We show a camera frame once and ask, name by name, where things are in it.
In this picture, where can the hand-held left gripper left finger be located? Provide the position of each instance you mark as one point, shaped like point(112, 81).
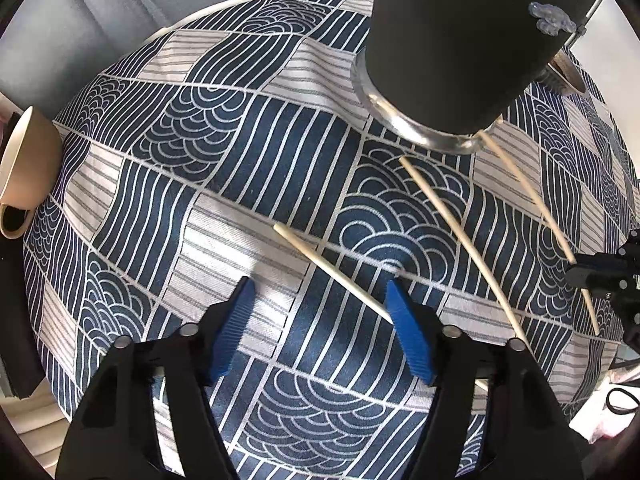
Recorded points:
point(232, 332)

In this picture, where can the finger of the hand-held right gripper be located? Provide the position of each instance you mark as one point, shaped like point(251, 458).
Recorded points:
point(600, 275)

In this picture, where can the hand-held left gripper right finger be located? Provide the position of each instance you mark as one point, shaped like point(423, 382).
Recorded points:
point(410, 332)

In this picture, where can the pale wooden chopstick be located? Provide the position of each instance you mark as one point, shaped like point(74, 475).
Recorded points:
point(530, 195)
point(450, 215)
point(325, 265)

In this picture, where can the black cylindrical utensil holder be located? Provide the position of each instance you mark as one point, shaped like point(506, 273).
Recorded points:
point(450, 35)

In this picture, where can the pink white cloth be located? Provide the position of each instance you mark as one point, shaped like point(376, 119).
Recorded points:
point(615, 425)

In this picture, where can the blue white patterned tablecloth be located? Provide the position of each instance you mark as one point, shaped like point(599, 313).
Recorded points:
point(250, 160)

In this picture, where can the beige ribbed cushion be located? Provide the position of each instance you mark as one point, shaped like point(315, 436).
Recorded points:
point(35, 430)

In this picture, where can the white metal rod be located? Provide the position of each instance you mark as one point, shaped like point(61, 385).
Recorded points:
point(592, 12)

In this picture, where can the beige ceramic mug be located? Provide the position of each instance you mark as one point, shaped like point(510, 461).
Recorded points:
point(30, 160)

